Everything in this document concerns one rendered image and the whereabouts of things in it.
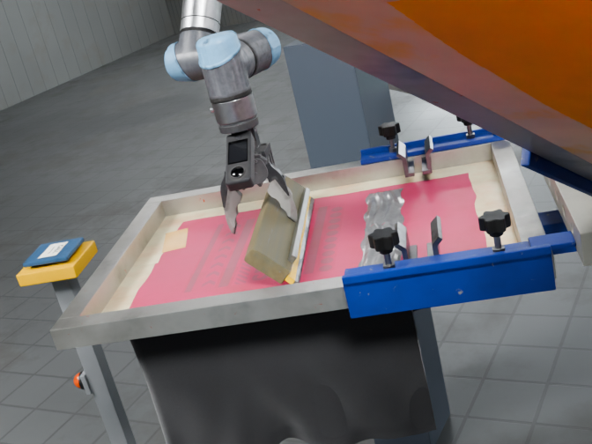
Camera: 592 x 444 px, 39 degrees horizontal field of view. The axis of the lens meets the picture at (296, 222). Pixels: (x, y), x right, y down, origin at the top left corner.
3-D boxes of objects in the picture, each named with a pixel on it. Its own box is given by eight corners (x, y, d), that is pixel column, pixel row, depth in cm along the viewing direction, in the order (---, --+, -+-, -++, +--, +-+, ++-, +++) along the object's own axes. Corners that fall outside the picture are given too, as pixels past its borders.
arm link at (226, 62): (247, 25, 145) (221, 37, 139) (262, 86, 149) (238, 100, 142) (210, 32, 149) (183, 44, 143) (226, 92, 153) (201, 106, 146)
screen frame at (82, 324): (56, 351, 135) (48, 330, 134) (154, 212, 189) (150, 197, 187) (557, 278, 120) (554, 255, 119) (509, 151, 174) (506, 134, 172)
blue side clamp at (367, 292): (351, 319, 126) (341, 277, 123) (352, 303, 130) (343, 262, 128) (556, 290, 120) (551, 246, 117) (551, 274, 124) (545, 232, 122)
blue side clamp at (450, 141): (366, 188, 176) (358, 157, 174) (366, 180, 181) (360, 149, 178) (510, 163, 171) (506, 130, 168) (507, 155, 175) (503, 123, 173)
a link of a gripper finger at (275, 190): (311, 203, 157) (277, 167, 155) (307, 215, 151) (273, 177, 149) (299, 213, 158) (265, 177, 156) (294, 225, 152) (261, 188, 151)
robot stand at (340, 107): (395, 408, 262) (313, 29, 219) (450, 413, 254) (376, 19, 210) (374, 444, 248) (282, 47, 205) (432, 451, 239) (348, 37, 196)
